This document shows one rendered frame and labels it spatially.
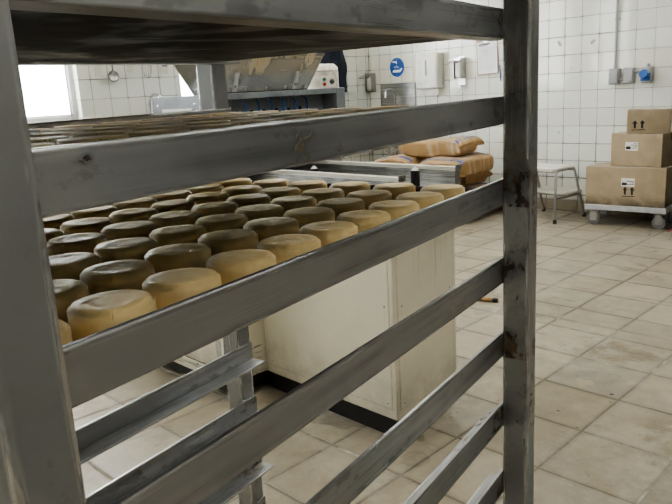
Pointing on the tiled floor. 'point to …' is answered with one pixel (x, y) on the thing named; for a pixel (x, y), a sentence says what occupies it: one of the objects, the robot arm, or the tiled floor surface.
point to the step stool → (558, 187)
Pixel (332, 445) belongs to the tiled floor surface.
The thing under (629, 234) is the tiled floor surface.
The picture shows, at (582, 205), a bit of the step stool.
